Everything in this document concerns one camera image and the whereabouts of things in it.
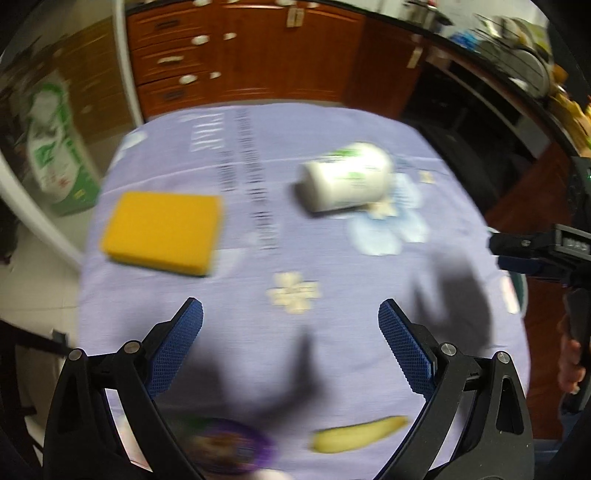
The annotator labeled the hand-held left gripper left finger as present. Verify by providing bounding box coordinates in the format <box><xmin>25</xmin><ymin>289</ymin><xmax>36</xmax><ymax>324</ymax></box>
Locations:
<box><xmin>42</xmin><ymin>298</ymin><xmax>205</xmax><ymax>480</ymax></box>

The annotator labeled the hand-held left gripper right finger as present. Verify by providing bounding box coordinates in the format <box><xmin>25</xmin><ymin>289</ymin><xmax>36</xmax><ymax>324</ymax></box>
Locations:
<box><xmin>378</xmin><ymin>298</ymin><xmax>535</xmax><ymax>480</ymax></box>

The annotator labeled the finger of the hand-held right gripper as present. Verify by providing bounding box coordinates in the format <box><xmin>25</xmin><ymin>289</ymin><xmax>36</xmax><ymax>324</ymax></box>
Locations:
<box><xmin>488</xmin><ymin>224</ymin><xmax>573</xmax><ymax>260</ymax></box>
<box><xmin>496</xmin><ymin>256</ymin><xmax>573</xmax><ymax>283</ymax></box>

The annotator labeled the person's right hand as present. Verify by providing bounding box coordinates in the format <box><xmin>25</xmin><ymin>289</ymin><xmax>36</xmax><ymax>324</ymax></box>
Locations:
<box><xmin>557</xmin><ymin>318</ymin><xmax>583</xmax><ymax>395</ymax></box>

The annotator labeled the banana peel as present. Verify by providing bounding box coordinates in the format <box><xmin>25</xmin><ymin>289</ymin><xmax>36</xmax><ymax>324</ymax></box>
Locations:
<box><xmin>310</xmin><ymin>415</ymin><xmax>411</xmax><ymax>454</ymax></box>

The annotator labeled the purple round lid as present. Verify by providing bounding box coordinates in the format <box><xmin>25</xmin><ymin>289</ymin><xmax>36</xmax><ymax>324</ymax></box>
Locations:
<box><xmin>182</xmin><ymin>415</ymin><xmax>278</xmax><ymax>476</ymax></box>

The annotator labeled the yellow sponge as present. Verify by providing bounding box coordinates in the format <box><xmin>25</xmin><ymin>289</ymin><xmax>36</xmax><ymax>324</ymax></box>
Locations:
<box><xmin>99</xmin><ymin>191</ymin><xmax>225</xmax><ymax>278</ymax></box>

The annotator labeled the black chair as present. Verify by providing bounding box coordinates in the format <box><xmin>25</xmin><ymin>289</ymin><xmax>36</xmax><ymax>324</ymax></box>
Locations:
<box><xmin>0</xmin><ymin>318</ymin><xmax>77</xmax><ymax>467</ymax></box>

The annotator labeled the purple floral printed cloth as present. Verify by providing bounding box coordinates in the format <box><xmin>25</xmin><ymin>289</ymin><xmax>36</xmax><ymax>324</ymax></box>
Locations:
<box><xmin>76</xmin><ymin>104</ymin><xmax>529</xmax><ymax>480</ymax></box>

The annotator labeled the metal dish rack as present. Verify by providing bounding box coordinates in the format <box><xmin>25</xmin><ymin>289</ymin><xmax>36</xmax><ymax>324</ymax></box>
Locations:
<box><xmin>475</xmin><ymin>14</ymin><xmax>555</xmax><ymax>100</ymax></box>

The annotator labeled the white paper cup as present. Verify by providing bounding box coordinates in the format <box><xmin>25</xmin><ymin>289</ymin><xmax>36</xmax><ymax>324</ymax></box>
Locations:
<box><xmin>298</xmin><ymin>142</ymin><xmax>394</xmax><ymax>214</ymax></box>

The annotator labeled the green white sack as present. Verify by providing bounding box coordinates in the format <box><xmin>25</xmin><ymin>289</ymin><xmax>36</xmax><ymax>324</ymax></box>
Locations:
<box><xmin>21</xmin><ymin>69</ymin><xmax>102</xmax><ymax>217</ymax></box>

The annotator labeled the metal pot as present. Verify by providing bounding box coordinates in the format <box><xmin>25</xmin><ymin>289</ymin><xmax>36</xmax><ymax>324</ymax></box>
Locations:
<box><xmin>406</xmin><ymin>0</ymin><xmax>441</xmax><ymax>31</ymax></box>

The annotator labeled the brown wooden cabinet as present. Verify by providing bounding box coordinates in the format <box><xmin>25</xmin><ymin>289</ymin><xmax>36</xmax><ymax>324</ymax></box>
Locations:
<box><xmin>126</xmin><ymin>0</ymin><xmax>426</xmax><ymax>121</ymax></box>

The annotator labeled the white door frame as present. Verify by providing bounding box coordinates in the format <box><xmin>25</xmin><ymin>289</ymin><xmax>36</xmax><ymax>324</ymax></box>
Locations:
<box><xmin>0</xmin><ymin>138</ymin><xmax>86</xmax><ymax>273</ymax></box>

